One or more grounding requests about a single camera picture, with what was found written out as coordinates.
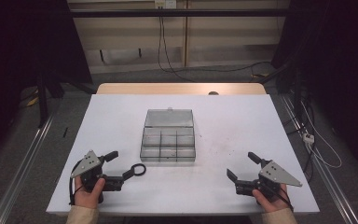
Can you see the aluminium floor rail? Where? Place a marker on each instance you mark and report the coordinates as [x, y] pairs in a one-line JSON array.
[[329, 177], [21, 171]]

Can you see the person's left hand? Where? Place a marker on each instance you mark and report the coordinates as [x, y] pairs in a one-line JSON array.
[[88, 197]]

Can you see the person's right hand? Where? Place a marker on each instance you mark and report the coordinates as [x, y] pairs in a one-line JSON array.
[[272, 203]]

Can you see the white table board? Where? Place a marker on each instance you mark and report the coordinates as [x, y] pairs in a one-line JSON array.
[[230, 124]]

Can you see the dark curtain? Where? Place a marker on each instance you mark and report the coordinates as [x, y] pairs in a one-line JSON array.
[[28, 40], [338, 62]]

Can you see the wooden table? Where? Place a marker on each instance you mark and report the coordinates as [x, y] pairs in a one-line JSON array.
[[167, 88]]

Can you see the clear plastic compartment box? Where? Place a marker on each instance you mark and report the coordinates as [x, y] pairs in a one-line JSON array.
[[167, 146]]

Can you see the white wall socket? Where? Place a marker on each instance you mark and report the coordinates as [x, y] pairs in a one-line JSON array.
[[165, 3]]

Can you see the black metal stand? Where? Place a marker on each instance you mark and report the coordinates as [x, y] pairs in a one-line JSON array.
[[296, 87], [42, 99]]

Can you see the small black stick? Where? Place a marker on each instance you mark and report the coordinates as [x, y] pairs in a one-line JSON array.
[[65, 132]]

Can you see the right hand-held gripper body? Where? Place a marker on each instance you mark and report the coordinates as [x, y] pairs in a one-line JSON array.
[[276, 175]]

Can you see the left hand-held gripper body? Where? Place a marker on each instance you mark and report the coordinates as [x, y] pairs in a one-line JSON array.
[[88, 163]]

